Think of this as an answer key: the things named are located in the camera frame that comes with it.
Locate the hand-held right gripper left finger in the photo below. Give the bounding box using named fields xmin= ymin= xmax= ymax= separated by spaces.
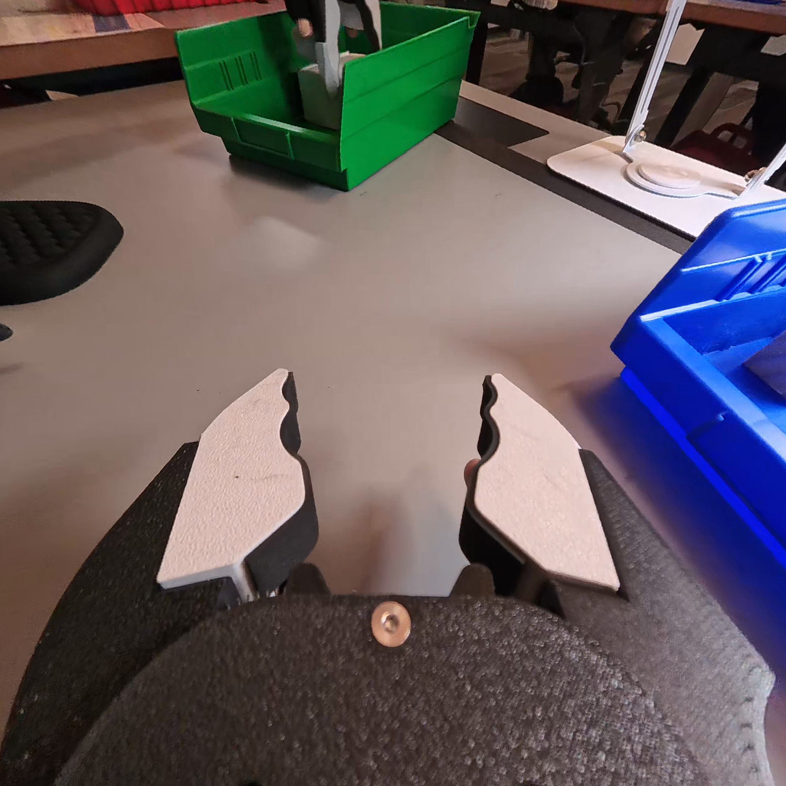
xmin=156 ymin=368 xmax=319 ymax=601

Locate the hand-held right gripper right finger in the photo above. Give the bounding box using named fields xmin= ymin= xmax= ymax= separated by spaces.
xmin=459 ymin=373 xmax=621 ymax=595

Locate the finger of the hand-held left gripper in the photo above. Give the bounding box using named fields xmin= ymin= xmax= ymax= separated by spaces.
xmin=313 ymin=38 xmax=342 ymax=99

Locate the green plastic bin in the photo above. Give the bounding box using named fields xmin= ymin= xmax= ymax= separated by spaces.
xmin=175 ymin=2 xmax=480 ymax=192

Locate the blue plastic bin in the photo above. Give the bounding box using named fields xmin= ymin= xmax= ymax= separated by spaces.
xmin=610 ymin=199 xmax=786 ymax=593

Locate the grey desk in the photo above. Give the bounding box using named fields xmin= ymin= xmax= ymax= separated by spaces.
xmin=0 ymin=80 xmax=786 ymax=725

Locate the red plastic bin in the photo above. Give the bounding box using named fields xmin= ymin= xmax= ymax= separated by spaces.
xmin=72 ymin=0 xmax=188 ymax=17

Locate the wooden table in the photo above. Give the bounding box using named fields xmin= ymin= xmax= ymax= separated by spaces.
xmin=556 ymin=0 xmax=786 ymax=34
xmin=0 ymin=0 xmax=289 ymax=81

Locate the white document stand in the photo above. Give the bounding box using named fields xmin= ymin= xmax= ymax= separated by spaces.
xmin=547 ymin=0 xmax=786 ymax=239

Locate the red stool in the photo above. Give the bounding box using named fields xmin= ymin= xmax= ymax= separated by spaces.
xmin=675 ymin=122 xmax=757 ymax=163

